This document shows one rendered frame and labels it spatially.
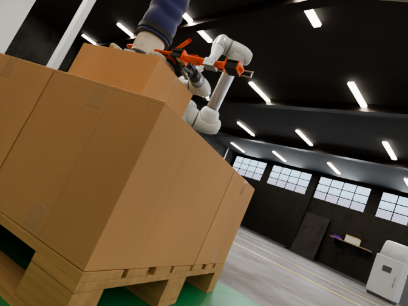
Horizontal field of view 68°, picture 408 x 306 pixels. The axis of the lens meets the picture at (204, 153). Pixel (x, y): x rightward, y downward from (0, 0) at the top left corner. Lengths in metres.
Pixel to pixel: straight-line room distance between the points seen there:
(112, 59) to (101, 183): 1.17
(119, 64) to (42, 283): 1.24
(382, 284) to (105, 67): 8.61
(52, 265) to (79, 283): 0.08
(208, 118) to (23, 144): 1.72
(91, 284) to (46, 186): 0.26
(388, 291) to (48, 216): 8.94
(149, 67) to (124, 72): 0.15
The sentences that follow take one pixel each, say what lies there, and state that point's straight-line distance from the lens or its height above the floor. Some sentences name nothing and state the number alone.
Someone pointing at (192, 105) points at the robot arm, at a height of 1.04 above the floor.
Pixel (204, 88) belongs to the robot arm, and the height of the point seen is 1.04.
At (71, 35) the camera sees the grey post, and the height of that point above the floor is 1.93.
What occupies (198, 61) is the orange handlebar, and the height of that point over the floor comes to 1.07.
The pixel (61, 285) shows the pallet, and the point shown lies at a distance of 0.74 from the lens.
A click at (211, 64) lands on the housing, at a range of 1.67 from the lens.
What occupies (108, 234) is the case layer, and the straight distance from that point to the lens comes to 0.70.
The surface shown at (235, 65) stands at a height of 1.07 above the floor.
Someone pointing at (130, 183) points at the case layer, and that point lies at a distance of 0.68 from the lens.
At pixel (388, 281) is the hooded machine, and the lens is 9.36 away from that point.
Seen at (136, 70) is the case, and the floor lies 0.85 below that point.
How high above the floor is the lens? 0.37
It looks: 9 degrees up
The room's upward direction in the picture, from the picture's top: 24 degrees clockwise
